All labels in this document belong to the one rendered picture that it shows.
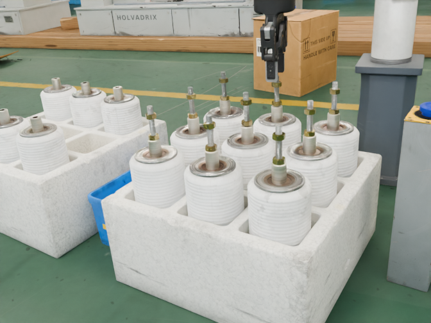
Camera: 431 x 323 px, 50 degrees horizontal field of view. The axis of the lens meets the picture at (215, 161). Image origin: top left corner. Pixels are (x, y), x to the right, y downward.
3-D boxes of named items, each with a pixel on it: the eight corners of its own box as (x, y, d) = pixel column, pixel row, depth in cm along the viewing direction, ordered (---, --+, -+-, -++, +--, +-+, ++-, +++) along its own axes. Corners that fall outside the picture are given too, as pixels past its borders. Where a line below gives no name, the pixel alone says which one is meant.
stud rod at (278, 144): (274, 172, 68) (273, 125, 65) (278, 170, 69) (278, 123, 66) (279, 174, 68) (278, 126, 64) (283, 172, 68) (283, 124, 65)
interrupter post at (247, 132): (256, 143, 83) (256, 125, 82) (245, 146, 82) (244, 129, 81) (249, 139, 85) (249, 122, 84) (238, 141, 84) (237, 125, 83)
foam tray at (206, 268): (220, 193, 119) (216, 127, 111) (375, 230, 99) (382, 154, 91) (115, 281, 89) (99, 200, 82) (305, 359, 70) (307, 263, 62)
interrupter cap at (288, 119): (273, 131, 88) (272, 127, 88) (251, 120, 94) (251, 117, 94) (304, 122, 91) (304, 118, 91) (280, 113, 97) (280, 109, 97)
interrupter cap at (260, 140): (276, 144, 82) (276, 140, 82) (240, 154, 79) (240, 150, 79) (253, 131, 88) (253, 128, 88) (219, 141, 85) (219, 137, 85)
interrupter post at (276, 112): (276, 124, 91) (275, 108, 90) (268, 121, 93) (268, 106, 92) (285, 122, 92) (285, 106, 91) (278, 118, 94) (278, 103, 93)
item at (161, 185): (167, 262, 82) (154, 172, 75) (131, 244, 88) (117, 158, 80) (202, 237, 89) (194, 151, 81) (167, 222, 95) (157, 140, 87)
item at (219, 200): (257, 256, 82) (254, 164, 75) (220, 282, 76) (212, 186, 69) (219, 236, 89) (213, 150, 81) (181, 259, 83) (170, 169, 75)
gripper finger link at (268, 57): (267, 50, 84) (267, 77, 86) (263, 54, 81) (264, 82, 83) (275, 50, 83) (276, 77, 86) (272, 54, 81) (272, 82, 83)
